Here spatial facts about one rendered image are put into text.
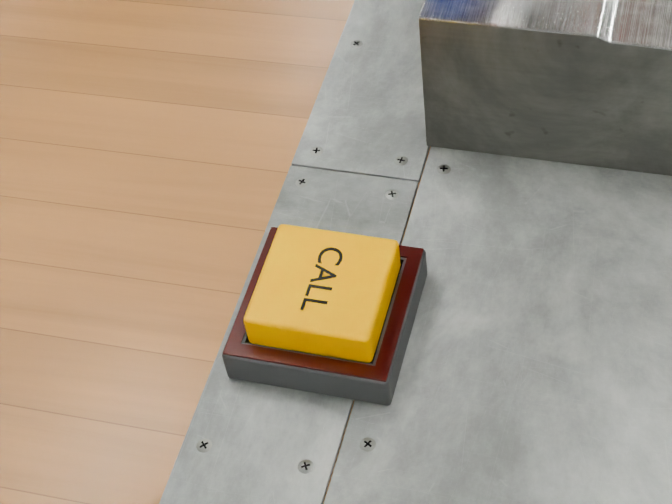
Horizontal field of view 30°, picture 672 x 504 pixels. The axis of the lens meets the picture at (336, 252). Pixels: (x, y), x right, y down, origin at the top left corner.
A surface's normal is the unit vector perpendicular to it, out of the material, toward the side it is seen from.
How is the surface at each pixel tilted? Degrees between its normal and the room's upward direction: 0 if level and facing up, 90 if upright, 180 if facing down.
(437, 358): 0
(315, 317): 0
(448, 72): 90
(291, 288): 0
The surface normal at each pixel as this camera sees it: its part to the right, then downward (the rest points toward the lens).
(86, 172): -0.10, -0.63
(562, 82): -0.26, 0.76
